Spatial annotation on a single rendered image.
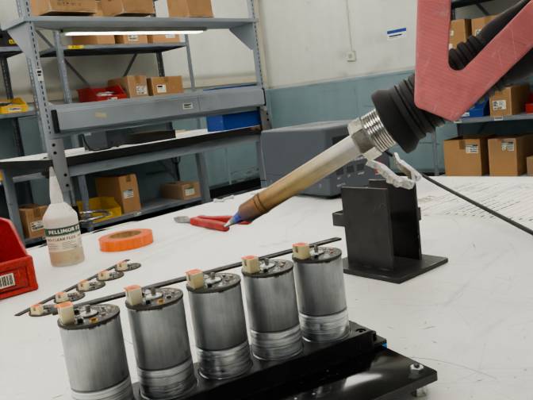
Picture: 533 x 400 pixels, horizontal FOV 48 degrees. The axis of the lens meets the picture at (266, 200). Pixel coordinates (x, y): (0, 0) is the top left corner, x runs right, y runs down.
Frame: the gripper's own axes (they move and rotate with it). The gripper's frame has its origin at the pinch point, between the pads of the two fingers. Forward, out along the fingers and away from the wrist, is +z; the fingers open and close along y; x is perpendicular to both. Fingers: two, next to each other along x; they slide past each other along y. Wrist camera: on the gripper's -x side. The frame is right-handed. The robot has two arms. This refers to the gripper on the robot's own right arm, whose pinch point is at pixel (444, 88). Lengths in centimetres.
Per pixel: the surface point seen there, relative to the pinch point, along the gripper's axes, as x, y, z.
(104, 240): -26, -35, 28
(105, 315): -8.6, 1.3, 12.9
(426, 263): 4.3, -23.8, 12.7
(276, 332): -2.5, -3.6, 12.8
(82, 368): -8.5, 2.4, 14.8
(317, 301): -1.3, -5.5, 11.4
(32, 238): -214, -329, 199
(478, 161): 51, -455, 47
